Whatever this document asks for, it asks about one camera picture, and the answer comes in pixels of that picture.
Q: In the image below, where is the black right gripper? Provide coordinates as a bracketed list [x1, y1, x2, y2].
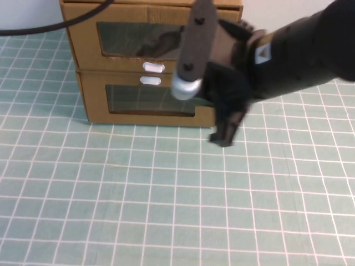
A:
[200, 18, 255, 149]

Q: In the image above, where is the cardboard drawer with window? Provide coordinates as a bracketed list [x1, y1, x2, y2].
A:
[61, 2, 241, 76]

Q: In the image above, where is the cardboard shoe box with window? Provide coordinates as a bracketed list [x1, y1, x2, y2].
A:
[76, 68, 220, 129]

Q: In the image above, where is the green checked tablecloth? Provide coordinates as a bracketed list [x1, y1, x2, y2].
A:
[0, 29, 355, 266]

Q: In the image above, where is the white plastic drawer handle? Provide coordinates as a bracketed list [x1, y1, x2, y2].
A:
[140, 76, 162, 86]
[142, 62, 165, 74]

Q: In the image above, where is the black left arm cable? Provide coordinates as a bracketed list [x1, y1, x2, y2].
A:
[0, 0, 113, 37]

